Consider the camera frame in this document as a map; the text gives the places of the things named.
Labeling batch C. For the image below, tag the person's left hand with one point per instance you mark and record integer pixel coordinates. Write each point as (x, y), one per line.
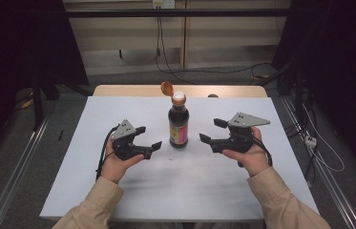
(118, 167)

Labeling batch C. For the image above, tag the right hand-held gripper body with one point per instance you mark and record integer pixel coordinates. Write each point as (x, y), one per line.
(242, 133)

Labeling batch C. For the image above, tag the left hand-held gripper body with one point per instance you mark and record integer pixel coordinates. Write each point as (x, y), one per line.
(124, 140)

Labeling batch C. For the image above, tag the white power strip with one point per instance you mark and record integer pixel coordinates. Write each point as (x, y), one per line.
(310, 141)

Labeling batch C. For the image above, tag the white board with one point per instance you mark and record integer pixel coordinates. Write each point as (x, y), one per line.
(191, 191)

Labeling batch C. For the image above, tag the person's right hand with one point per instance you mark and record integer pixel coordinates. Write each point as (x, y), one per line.
(255, 159)

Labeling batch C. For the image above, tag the yellow tape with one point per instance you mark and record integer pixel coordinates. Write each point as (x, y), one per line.
(27, 103)

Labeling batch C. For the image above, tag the dark sauce bottle orange cap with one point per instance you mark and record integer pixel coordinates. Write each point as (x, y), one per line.
(178, 124)

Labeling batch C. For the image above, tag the metal floor rail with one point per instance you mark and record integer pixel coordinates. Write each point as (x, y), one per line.
(328, 178)
(16, 178)

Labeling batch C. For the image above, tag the white wall socket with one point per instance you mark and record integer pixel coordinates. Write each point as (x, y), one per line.
(163, 3)

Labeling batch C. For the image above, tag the black stand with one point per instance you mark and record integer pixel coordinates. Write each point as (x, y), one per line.
(37, 105)
(298, 92)

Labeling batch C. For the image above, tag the black curtain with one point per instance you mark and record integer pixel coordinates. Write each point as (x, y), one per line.
(341, 63)
(19, 47)

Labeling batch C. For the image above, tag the wooden table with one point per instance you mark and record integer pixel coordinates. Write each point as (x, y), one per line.
(134, 90)

